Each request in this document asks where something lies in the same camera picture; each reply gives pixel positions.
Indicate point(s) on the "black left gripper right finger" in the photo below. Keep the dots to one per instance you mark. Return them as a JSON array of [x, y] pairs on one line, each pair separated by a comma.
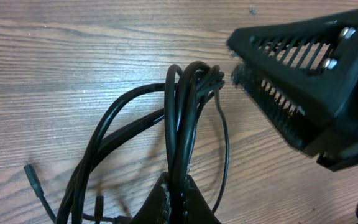
[[196, 209]]

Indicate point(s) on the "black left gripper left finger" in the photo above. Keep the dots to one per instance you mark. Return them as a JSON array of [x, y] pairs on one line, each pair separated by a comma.
[[156, 208]]

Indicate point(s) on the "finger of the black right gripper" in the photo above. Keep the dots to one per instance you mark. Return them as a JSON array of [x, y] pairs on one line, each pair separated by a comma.
[[284, 114], [278, 52]]

